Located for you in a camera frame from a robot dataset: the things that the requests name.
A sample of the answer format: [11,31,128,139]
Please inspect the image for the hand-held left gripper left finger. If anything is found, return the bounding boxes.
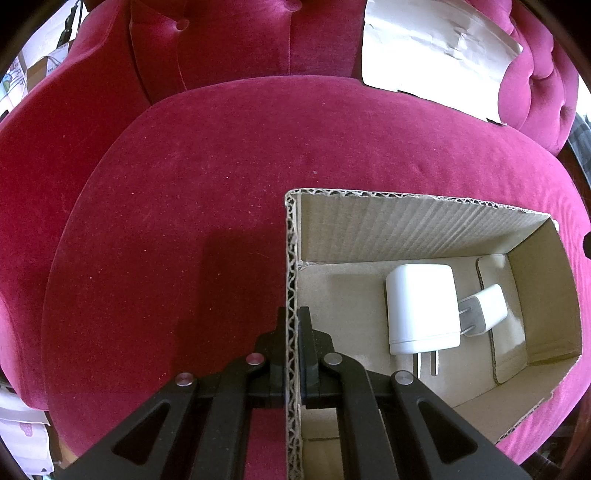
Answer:
[55,307,288,480]

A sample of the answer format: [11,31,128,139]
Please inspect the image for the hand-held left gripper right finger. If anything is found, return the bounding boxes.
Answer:
[299,307,532,480]

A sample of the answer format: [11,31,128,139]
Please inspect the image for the large white charger plug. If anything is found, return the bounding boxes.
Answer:
[385,264,461,377]

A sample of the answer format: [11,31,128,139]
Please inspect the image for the small white charger plug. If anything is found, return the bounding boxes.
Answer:
[457,284,509,337]

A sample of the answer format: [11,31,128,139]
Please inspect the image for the red velvet tufted armchair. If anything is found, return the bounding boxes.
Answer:
[0,0,585,480]

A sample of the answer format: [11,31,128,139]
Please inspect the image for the white printed box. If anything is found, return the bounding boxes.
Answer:
[0,383,61,476]

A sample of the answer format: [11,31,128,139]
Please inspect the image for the creased white paper sheet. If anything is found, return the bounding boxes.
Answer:
[361,0,525,126]

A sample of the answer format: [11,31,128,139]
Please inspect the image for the small brown cardboard box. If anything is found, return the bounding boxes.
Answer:
[25,46,70,93]

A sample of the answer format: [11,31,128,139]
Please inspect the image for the black corded tool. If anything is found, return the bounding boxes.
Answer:
[58,0,86,47]

